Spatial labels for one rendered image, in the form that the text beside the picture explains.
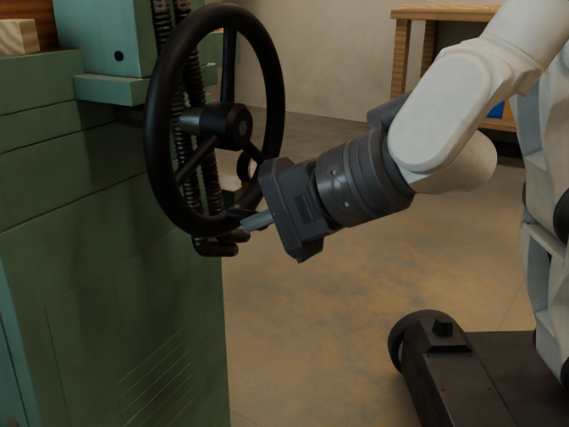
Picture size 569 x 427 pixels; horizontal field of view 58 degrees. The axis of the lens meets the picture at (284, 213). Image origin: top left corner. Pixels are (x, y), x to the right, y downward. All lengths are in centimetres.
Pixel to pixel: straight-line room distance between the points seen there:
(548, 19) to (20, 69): 54
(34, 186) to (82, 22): 21
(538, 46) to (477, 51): 5
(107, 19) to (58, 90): 10
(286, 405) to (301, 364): 16
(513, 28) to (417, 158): 13
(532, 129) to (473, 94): 57
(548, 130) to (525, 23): 44
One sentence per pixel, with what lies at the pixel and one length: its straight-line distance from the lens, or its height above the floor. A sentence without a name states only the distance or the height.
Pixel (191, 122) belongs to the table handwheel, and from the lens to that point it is 68.
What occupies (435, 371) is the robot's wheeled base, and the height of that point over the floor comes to 19.
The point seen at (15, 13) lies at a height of 94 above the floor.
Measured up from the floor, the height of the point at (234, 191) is 62.
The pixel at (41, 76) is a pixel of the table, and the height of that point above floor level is 87.
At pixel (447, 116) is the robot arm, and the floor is 87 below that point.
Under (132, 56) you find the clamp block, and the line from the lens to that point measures 67.
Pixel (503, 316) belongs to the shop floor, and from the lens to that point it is 184.
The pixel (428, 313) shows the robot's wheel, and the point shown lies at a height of 20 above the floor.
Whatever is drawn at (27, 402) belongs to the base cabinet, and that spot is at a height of 45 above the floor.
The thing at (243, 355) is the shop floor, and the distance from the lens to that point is 155.
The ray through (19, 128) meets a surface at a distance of 68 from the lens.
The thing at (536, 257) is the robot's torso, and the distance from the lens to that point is 114.
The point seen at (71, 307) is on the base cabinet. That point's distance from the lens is 78.
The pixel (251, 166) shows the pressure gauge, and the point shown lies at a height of 67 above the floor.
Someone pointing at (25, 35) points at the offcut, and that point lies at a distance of 69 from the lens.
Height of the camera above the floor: 97
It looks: 24 degrees down
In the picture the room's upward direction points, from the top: straight up
